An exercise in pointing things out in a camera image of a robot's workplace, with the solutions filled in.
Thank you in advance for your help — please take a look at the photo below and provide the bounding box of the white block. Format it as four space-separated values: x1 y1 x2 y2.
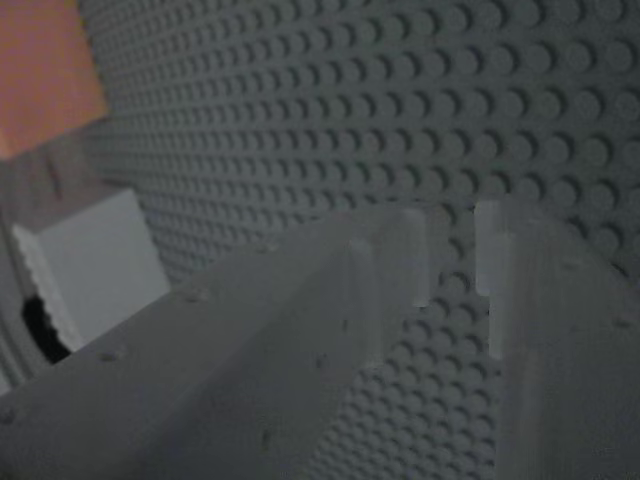
12 187 172 364

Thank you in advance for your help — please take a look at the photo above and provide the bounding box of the orange brick block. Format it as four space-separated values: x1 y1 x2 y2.
0 0 111 161

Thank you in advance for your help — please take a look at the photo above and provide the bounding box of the grey studded baseplate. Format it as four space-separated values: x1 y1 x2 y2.
79 0 640 480

